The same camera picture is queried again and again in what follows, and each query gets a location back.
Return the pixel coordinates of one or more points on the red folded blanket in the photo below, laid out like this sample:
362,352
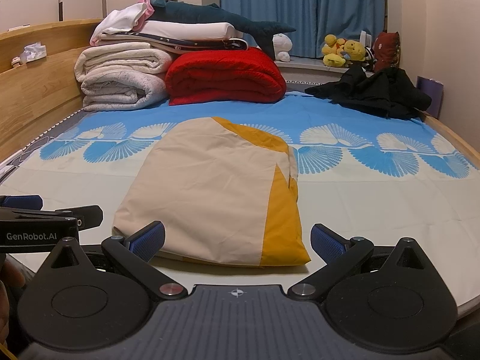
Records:
225,77

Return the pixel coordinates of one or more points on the blue patterned bed sheet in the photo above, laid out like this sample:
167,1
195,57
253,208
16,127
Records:
375,202

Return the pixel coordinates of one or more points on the blue curtain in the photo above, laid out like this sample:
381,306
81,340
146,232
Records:
330,3

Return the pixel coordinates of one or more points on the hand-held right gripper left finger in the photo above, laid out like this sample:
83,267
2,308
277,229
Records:
148,238

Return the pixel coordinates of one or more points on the person's left hand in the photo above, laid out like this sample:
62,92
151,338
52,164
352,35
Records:
13,292

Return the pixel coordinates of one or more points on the white plush toy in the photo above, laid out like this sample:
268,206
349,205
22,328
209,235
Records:
282,45

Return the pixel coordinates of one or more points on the pink and white cloth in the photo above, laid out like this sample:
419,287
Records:
120,20

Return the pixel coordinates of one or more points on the white folded quilt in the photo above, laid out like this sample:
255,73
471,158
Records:
120,92

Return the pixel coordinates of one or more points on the black clothes pile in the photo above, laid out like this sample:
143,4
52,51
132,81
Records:
375,90

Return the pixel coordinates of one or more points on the white folded bedding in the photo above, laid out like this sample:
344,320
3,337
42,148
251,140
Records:
187,30

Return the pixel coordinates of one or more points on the purple paper bag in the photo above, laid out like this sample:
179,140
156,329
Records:
433,90

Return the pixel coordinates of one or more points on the wooden headboard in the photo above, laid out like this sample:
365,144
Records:
37,101

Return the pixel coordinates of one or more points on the beige and mustard jacket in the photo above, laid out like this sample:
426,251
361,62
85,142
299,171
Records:
210,187

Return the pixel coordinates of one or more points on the white ribbed plastic object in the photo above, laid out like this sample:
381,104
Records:
367,39

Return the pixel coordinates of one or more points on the small pale figurine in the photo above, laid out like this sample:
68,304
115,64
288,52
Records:
15,62

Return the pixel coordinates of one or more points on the wooden bed side rail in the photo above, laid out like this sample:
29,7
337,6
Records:
457,135

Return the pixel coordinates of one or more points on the cream folded quilt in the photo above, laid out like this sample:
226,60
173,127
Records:
120,62

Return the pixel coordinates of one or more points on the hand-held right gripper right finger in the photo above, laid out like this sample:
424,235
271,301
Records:
328,240

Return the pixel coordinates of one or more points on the dark teal shark plush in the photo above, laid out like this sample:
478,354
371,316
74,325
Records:
210,14

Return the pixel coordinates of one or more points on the dark red plush cushion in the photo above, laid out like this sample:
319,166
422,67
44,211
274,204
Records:
388,50

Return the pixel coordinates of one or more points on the yellow bear plush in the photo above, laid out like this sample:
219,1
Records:
355,50

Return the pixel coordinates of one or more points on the striped plush toy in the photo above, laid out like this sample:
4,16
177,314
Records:
369,60

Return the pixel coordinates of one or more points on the crumpled white tissue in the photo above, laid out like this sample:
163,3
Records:
34,53

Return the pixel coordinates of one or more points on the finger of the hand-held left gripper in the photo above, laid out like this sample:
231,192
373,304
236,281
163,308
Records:
90,215
22,201

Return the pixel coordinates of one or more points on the grey mattress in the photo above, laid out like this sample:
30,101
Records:
41,137

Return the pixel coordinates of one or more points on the grey window ledge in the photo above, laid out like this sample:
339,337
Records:
307,68

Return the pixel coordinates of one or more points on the yellow duck plush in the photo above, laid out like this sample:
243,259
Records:
333,50

